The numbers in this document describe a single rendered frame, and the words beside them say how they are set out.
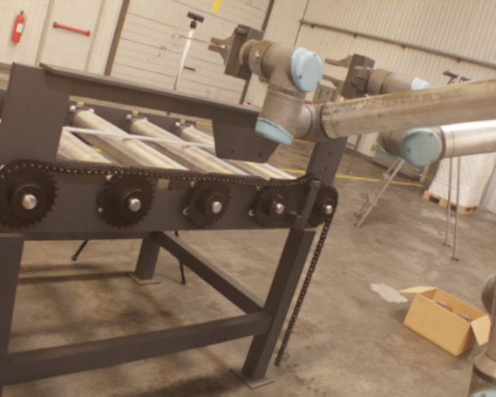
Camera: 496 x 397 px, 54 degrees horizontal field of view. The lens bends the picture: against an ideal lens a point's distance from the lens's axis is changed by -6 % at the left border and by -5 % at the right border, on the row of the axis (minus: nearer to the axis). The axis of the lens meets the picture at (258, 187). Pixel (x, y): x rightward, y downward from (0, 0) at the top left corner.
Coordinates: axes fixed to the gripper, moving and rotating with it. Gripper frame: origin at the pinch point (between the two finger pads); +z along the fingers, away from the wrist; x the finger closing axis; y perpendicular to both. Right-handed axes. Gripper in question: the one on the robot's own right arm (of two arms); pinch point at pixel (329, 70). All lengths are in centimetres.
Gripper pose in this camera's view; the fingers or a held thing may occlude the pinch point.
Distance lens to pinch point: 157.7
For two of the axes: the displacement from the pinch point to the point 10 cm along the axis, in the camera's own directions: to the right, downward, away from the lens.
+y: 6.8, 0.5, 7.3
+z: -6.7, -3.6, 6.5
